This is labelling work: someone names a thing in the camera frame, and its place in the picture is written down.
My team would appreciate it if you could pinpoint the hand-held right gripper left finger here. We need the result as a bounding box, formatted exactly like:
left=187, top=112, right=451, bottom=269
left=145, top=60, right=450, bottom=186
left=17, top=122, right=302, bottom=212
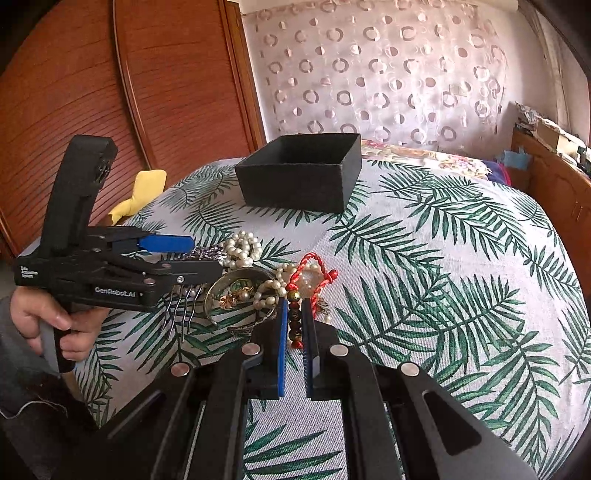
left=55, top=298, right=289, bottom=480

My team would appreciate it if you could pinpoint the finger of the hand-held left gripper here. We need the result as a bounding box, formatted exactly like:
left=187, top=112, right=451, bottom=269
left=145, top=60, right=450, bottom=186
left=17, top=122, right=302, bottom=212
left=107, top=258, right=223, bottom=291
left=107, top=225, right=195, bottom=256

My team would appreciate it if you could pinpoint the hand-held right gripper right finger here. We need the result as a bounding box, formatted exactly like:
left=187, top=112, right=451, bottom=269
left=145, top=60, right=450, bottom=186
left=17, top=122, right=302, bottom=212
left=301, top=298, right=537, bottom=480

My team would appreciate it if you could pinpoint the round metal bangle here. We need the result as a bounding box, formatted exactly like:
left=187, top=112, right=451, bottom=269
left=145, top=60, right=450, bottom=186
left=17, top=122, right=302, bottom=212
left=204, top=269, right=279, bottom=325

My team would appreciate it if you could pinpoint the silver hair comb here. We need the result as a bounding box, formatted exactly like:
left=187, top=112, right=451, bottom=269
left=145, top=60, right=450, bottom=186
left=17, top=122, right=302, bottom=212
left=164, top=244, right=229, bottom=343

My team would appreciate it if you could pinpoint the brown bead bracelet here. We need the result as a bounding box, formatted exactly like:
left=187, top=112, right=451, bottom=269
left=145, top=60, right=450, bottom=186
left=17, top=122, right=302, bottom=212
left=285, top=283, right=306, bottom=350

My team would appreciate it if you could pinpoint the silver bangle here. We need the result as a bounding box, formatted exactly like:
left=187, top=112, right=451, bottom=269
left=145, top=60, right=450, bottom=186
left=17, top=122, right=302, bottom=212
left=225, top=313, right=279, bottom=339

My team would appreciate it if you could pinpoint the white pearl necklace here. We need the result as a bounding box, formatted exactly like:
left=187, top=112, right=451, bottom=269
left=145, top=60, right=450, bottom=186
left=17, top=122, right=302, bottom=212
left=218, top=232, right=264, bottom=271

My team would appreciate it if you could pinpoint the white pearl bracelet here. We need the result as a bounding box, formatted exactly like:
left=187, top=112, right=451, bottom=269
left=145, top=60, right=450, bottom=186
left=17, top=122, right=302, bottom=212
left=253, top=263, right=298, bottom=320

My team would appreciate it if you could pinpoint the red cord bracelet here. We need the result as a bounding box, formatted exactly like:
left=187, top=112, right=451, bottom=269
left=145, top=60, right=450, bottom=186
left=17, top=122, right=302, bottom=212
left=287, top=252, right=339, bottom=320

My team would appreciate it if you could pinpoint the black jewelry box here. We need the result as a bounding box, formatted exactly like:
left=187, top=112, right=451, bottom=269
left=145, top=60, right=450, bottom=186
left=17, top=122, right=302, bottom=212
left=235, top=133, right=362, bottom=214

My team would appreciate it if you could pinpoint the person's left hand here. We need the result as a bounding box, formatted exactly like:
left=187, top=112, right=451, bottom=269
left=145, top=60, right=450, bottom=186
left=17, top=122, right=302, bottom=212
left=11, top=278, right=110, bottom=363

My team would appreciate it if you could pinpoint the yellow plush toy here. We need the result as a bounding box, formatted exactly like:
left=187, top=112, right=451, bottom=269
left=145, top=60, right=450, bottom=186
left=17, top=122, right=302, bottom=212
left=107, top=169, right=167, bottom=226

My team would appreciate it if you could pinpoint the person's dark clothing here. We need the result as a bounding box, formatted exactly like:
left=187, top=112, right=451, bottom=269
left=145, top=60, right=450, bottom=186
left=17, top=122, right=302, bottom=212
left=0, top=295, right=109, bottom=480

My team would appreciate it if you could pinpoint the leaf print bedsheet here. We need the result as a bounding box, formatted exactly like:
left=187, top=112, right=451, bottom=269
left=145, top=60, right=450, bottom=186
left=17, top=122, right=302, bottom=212
left=73, top=157, right=591, bottom=480

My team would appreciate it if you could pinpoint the wooden wardrobe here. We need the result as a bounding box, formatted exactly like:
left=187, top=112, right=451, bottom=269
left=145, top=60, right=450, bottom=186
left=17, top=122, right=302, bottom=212
left=0, top=0, right=267, bottom=261

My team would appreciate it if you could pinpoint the floral blanket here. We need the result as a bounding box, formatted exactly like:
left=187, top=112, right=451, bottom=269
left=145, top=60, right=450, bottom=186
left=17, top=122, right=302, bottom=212
left=359, top=139, right=502, bottom=182

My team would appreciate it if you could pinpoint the blue blanket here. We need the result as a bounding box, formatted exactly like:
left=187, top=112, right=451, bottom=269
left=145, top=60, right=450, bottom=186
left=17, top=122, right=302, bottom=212
left=484, top=159, right=512, bottom=186

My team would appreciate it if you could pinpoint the circle pattern sheer curtain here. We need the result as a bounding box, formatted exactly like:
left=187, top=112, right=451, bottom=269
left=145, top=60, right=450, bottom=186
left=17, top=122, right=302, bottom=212
left=239, top=0, right=509, bottom=151

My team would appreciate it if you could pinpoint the blue tissue box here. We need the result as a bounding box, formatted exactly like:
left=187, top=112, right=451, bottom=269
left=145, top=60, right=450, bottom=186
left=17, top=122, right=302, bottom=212
left=502, top=148, right=533, bottom=170

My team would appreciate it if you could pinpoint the wooden cabinet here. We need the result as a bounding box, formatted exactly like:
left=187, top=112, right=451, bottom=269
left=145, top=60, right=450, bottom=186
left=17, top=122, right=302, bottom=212
left=507, top=127, right=591, bottom=234

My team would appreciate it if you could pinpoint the pile of clutter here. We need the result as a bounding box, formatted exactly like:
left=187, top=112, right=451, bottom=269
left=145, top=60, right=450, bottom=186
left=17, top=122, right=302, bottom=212
left=514, top=102, right=540, bottom=131

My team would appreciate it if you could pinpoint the cardboard box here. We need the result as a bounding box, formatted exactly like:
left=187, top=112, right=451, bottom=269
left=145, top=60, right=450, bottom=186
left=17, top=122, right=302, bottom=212
left=534, top=117, right=574, bottom=145

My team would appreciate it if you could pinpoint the beige air conditioner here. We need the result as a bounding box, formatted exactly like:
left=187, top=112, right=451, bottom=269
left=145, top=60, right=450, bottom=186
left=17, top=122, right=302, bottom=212
left=231, top=0, right=522, bottom=14

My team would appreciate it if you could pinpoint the white window curtain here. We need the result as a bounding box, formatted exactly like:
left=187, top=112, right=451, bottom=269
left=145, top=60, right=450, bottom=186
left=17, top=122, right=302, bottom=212
left=530, top=9, right=591, bottom=141

